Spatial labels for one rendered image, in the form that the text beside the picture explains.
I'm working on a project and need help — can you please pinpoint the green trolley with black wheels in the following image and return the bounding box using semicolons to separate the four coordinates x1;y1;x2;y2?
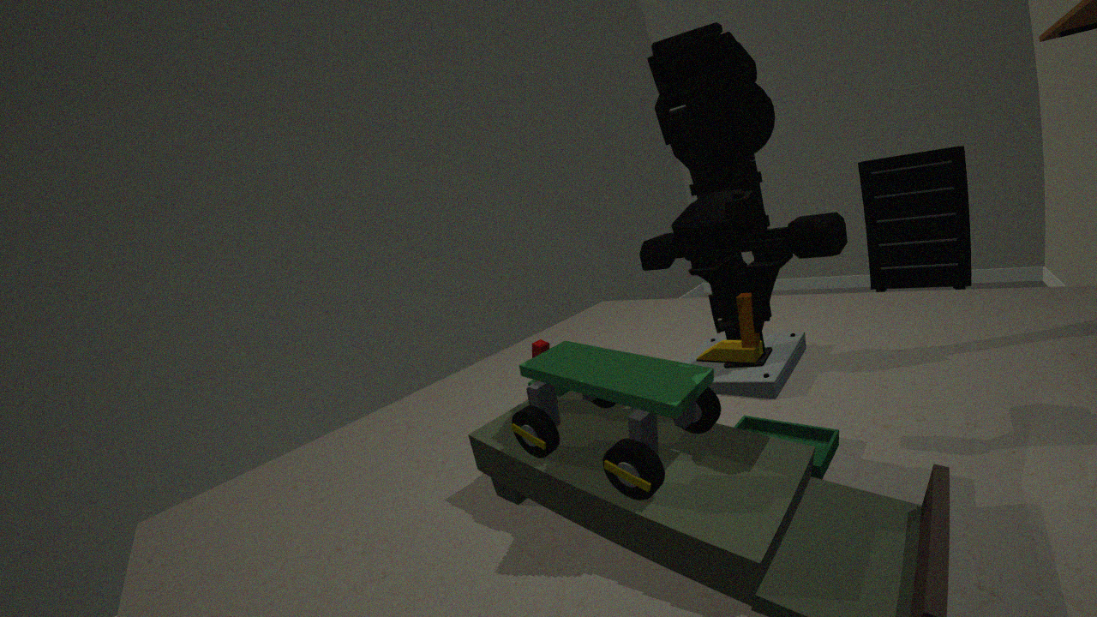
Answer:
512;341;722;500

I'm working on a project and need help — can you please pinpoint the green tray floor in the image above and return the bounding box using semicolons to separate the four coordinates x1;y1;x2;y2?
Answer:
746;428;829;464

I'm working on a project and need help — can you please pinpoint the yellow wedge with orange handle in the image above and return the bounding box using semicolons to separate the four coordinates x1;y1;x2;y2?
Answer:
695;293;764;364

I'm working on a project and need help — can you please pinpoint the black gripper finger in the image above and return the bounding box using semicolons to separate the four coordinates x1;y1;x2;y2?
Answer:
688;255;743;332
746;251;793;333

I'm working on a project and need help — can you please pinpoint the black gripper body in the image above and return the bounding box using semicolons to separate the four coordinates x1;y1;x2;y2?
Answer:
638;160;848;271

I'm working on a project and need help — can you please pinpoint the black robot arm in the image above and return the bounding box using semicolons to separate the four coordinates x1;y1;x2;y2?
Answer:
647;22;774;340

